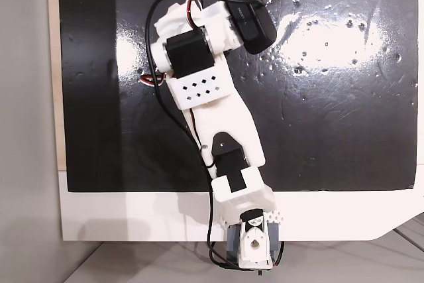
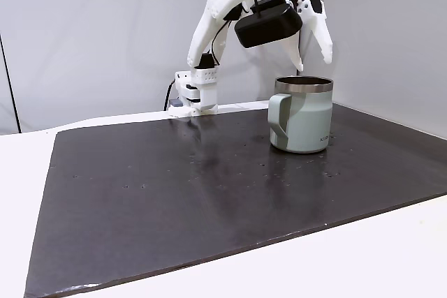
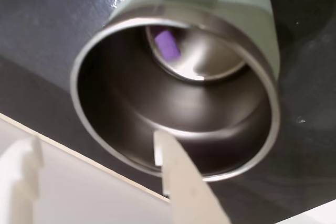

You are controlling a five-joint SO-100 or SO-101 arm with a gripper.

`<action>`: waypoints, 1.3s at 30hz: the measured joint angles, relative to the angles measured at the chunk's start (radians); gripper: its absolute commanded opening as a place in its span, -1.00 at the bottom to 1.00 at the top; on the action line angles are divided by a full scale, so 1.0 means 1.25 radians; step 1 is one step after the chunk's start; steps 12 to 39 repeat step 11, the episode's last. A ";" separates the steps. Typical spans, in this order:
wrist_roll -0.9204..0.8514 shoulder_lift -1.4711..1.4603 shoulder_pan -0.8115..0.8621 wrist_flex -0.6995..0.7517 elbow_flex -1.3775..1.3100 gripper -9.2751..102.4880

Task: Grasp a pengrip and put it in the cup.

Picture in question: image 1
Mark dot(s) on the black glossy mat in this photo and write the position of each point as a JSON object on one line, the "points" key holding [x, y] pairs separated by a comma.
{"points": [[331, 130]]}

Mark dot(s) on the grey table clamp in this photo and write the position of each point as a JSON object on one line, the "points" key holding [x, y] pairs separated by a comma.
{"points": [[275, 238], [234, 240]]}

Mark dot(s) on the black oval camera box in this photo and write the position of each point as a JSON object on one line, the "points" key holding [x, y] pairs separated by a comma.
{"points": [[251, 18]]}

